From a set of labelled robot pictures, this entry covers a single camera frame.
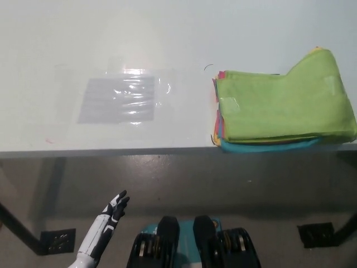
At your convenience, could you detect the white and black left hand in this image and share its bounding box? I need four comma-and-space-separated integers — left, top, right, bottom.
76, 190, 131, 259

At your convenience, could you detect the pink microfibre cloth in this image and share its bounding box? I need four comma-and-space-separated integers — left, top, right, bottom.
211, 70, 228, 132

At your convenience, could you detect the green microfibre cloth with tape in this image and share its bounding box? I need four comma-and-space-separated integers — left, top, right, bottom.
216, 50, 357, 145

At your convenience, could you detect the black floor foot plate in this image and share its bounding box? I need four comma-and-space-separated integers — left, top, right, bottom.
40, 228, 76, 255
297, 222, 340, 248

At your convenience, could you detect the black table leg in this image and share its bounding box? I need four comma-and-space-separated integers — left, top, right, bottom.
0, 201, 41, 255

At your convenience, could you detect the clear plastic bag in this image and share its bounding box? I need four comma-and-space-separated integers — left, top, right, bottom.
77, 76, 156, 125

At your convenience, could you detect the clear plastic film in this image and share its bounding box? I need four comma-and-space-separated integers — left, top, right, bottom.
54, 63, 173, 128

